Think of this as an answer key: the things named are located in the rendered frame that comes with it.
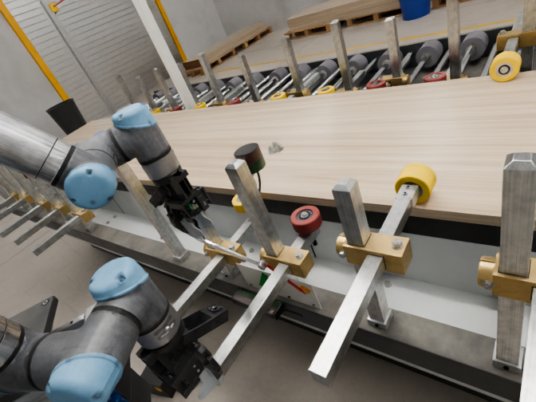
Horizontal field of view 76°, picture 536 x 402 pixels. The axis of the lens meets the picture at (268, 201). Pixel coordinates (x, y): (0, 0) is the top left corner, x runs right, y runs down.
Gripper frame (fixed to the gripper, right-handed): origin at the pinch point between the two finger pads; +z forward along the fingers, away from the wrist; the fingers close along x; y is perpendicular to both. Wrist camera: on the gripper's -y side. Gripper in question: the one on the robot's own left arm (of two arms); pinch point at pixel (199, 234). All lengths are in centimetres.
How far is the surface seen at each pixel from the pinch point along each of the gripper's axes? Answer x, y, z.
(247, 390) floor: -6, -28, 97
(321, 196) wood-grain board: 27.3, 19.8, 6.9
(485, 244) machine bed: 28, 59, 17
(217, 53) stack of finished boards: 557, -543, 69
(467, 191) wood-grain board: 34, 54, 7
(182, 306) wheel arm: -13.4, -4.2, 14.6
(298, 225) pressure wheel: 14.8, 19.8, 6.4
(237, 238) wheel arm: 12.7, -4.8, 14.3
